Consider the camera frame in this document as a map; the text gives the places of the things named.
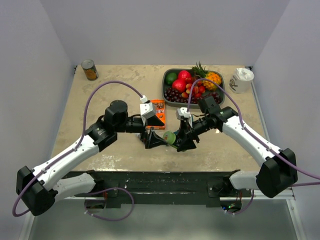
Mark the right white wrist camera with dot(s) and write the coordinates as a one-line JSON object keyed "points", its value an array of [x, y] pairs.
{"points": [[183, 114]]}

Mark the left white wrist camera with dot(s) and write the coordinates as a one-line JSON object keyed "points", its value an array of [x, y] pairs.
{"points": [[147, 109]]}

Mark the red apple lower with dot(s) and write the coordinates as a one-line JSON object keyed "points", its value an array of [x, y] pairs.
{"points": [[179, 85]]}

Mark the tin can yellow label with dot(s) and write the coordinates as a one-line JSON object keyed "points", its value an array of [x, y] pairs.
{"points": [[89, 69]]}

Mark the red apple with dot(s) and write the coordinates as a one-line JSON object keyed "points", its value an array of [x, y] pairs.
{"points": [[184, 75], [179, 85]]}

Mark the white blue pill bottle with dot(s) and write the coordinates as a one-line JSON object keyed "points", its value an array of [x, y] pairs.
{"points": [[138, 135]]}

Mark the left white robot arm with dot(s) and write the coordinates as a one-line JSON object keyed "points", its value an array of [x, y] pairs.
{"points": [[40, 187]]}

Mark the aluminium rail frame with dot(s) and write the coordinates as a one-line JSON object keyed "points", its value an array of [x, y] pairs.
{"points": [[287, 193]]}

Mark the orange cardboard box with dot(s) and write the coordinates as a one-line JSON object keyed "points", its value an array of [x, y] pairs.
{"points": [[160, 113]]}

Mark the grey fruit tray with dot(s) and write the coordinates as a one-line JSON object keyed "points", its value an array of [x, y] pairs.
{"points": [[178, 105]]}

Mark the green lime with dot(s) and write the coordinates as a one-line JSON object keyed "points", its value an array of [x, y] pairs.
{"points": [[170, 78]]}

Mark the dark grape bunch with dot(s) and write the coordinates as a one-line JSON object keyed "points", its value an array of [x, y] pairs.
{"points": [[173, 95]]}

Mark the small pineapple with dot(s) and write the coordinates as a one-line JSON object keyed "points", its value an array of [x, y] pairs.
{"points": [[200, 72]]}

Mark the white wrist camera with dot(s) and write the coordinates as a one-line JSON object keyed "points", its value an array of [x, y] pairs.
{"points": [[147, 109], [183, 114]]}

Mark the red cherry cluster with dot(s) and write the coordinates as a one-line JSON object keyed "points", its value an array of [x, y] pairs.
{"points": [[197, 90]]}

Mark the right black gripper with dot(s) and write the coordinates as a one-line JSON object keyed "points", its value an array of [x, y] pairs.
{"points": [[187, 143]]}

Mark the red apple upper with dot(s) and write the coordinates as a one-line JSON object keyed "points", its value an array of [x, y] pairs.
{"points": [[184, 75]]}

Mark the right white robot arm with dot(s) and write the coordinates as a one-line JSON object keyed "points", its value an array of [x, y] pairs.
{"points": [[277, 166]]}

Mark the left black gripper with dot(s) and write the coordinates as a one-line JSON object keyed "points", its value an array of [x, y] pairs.
{"points": [[152, 139]]}

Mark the green pill bottle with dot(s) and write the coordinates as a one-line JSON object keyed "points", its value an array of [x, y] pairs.
{"points": [[176, 144]]}

